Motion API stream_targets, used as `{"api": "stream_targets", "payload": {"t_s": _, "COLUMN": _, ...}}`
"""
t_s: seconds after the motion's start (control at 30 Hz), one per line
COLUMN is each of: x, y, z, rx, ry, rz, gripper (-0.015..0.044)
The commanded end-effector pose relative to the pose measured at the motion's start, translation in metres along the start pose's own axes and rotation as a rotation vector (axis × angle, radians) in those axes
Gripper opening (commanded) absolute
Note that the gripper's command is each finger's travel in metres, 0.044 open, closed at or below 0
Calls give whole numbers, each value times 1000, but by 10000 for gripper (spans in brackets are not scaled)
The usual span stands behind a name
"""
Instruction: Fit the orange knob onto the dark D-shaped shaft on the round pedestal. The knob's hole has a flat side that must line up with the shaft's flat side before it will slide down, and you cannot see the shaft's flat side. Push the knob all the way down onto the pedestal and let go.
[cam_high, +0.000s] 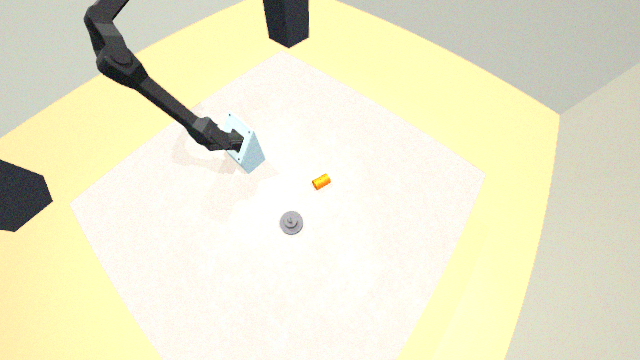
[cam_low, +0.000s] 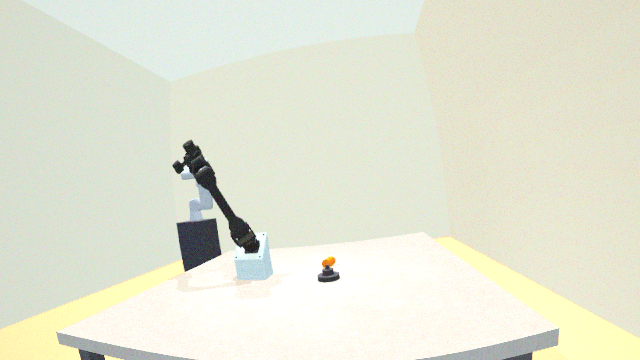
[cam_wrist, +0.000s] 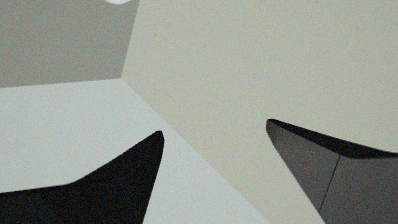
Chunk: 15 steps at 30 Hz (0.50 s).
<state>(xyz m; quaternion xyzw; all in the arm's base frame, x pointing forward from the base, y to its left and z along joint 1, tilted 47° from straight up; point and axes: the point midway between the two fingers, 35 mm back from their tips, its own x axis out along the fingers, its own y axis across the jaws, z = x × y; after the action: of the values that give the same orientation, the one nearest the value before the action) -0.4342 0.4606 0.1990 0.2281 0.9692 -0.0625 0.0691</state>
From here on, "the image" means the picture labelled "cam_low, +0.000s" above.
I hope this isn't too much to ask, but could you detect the orange knob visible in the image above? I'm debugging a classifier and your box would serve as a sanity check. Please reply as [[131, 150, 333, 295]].
[[322, 256, 335, 268]]

